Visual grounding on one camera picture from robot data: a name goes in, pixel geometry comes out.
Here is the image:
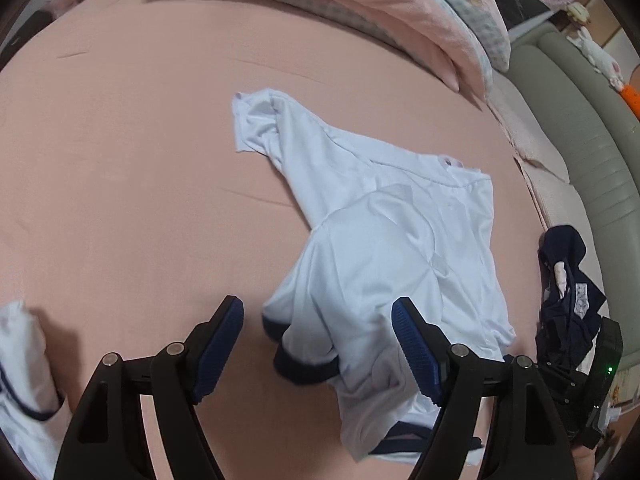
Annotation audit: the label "cream plush toy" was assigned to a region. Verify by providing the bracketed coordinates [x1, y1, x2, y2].
[565, 2, 591, 26]

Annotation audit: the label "dark glass wardrobe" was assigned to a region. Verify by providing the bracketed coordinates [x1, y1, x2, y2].
[492, 0, 556, 41]

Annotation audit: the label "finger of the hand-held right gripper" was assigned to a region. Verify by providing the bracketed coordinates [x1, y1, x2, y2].
[539, 362, 592, 411]

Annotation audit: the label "white rabbit plush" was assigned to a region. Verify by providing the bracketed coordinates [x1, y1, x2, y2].
[567, 27, 623, 86]

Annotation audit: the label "orange carrot plush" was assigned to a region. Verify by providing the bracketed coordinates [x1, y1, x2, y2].
[620, 85, 640, 121]

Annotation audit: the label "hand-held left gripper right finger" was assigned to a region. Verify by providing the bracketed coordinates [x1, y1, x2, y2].
[391, 296, 583, 480]

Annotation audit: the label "pink patterned quilt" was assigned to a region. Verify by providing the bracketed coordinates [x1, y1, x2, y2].
[140, 0, 511, 98]

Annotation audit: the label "black bag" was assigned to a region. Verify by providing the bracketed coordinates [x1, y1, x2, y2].
[10, 10, 56, 61]

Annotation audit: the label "light blue printed garment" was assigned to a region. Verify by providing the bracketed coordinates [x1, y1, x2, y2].
[572, 282, 592, 318]

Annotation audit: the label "white shirt with navy trim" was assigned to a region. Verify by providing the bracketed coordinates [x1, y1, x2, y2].
[231, 87, 518, 463]

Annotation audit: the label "grey padded headboard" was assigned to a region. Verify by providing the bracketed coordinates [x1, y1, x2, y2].
[510, 22, 640, 326]

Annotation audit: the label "small white navy-trimmed garment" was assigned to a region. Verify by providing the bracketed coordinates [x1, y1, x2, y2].
[0, 300, 68, 468]

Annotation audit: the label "navy blue pants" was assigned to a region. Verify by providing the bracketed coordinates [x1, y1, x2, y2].
[535, 225, 608, 376]

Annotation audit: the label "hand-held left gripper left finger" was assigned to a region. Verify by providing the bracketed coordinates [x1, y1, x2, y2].
[52, 295, 246, 480]

